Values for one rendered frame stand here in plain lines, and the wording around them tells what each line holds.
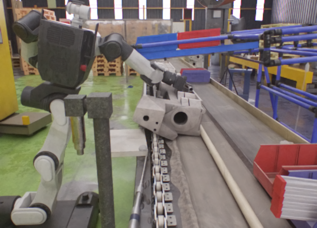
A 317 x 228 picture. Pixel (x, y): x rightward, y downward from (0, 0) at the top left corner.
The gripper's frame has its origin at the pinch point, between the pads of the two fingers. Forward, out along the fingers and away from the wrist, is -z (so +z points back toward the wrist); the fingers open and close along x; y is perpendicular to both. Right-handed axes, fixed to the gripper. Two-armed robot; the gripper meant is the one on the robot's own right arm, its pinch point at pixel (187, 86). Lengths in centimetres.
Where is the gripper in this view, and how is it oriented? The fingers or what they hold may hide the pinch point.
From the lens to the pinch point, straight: 179.8
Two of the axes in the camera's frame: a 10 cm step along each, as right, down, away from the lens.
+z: -9.1, -3.9, -1.5
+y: 0.4, 2.7, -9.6
